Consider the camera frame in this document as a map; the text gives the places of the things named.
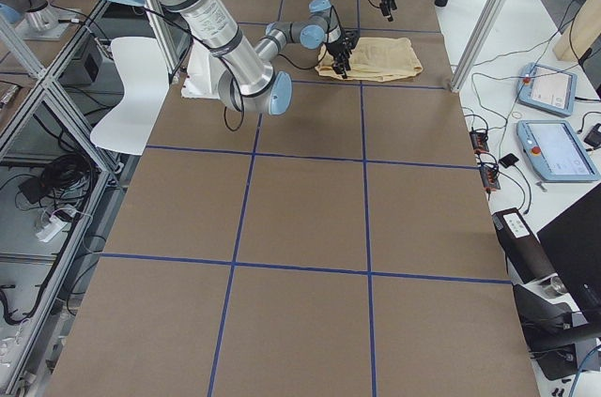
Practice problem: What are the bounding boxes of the cream long-sleeve printed shirt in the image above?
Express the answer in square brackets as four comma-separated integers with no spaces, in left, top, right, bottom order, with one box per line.
[313,37,424,83]

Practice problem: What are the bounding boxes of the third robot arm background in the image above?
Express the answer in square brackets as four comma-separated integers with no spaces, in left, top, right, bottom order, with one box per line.
[1,0,58,32]

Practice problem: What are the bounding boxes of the orange circuit board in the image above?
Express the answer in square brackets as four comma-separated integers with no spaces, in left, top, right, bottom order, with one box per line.
[469,129,501,195]

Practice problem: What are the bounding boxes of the upper blue teach pendant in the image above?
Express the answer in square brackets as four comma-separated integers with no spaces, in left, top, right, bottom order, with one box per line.
[516,62,577,117]

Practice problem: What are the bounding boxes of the blue teach pendant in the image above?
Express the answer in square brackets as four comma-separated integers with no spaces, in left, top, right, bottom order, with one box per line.
[516,120,600,183]
[516,62,577,117]

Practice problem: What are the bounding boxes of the white chair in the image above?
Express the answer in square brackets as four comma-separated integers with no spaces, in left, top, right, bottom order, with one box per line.
[90,37,170,156]

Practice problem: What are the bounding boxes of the lower blue teach pendant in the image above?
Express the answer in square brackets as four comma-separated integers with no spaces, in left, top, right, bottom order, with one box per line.
[516,120,600,183]

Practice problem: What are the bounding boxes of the black box with label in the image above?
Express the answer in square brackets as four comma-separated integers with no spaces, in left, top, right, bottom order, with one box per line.
[492,208,556,282]

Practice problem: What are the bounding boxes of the black monitor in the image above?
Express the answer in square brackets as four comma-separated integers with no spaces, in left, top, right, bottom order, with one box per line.
[537,186,601,321]

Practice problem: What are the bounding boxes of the aluminium frame post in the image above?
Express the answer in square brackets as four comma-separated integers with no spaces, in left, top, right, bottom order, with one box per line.
[450,0,506,93]

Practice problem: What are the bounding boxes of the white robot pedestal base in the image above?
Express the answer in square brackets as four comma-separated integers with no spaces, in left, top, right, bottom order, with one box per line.
[181,42,226,99]

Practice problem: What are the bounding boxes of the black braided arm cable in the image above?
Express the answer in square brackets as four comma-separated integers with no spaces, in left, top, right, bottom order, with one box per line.
[140,0,358,133]

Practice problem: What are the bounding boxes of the aluminium frame rails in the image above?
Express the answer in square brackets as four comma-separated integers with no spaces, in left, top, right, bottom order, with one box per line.
[0,16,123,397]

